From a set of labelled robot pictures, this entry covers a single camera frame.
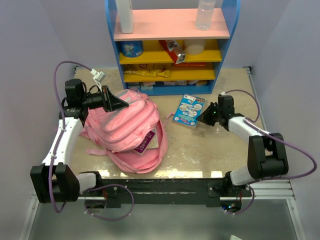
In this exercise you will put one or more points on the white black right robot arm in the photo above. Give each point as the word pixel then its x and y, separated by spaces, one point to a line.
pixel 266 155

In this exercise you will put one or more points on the white translucent cup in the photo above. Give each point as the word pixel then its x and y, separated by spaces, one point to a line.
pixel 194 46

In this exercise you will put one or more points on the blue cartoon book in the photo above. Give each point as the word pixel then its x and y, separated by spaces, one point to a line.
pixel 190 107

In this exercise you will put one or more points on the blue pink yellow shelf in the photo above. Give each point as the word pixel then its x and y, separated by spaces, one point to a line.
pixel 166 54

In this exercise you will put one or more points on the yellow illustrated book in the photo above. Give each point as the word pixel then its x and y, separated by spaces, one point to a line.
pixel 153 140

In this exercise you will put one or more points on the blue cartoon can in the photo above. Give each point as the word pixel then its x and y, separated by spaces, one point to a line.
pixel 132 49

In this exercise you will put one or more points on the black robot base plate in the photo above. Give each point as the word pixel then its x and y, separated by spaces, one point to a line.
pixel 211 192

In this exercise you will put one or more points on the pink student backpack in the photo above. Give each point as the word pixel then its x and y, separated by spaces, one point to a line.
pixel 119 132

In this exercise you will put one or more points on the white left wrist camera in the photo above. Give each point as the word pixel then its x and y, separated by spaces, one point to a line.
pixel 98 77

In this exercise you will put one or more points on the red silver snack box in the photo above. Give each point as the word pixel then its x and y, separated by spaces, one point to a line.
pixel 174 50

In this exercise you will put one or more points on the purple book underneath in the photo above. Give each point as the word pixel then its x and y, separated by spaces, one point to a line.
pixel 141 149

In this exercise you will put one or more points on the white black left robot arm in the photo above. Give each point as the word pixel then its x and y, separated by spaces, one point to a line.
pixel 53 180

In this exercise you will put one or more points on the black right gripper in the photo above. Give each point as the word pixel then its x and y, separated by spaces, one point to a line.
pixel 204 117

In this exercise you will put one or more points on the white bottle on shelf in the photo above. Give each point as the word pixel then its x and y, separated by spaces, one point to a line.
pixel 125 14

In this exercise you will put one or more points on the clear plastic water bottle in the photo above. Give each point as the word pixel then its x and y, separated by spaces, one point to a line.
pixel 205 14

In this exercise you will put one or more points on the yellow chips bag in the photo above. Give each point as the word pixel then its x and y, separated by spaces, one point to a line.
pixel 148 70

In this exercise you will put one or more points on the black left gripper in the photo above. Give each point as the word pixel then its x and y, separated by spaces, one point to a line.
pixel 110 102

